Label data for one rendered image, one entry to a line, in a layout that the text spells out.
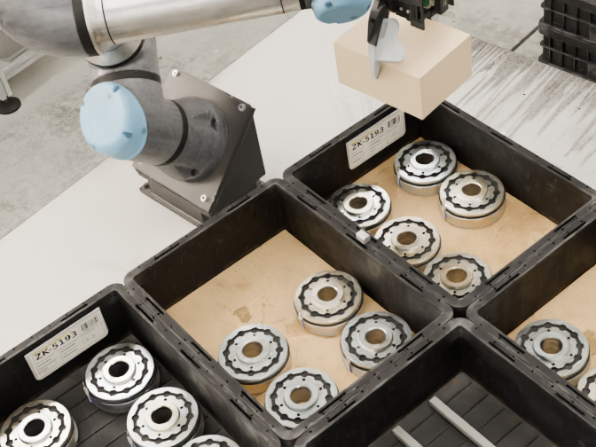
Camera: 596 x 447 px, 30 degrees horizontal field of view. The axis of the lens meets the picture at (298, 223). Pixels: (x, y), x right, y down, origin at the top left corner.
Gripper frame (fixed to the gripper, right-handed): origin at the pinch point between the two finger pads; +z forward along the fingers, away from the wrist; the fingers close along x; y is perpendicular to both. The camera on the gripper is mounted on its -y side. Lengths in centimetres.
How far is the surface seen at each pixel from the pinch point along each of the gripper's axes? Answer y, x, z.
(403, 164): -1.5, -0.1, 23.5
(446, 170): 4.9, 2.8, 23.8
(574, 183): 26.8, 5.0, 16.5
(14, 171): -158, 4, 111
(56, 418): -10, -68, 24
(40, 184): -146, 5, 111
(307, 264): -2.2, -23.8, 26.8
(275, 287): -3.1, -30.3, 26.8
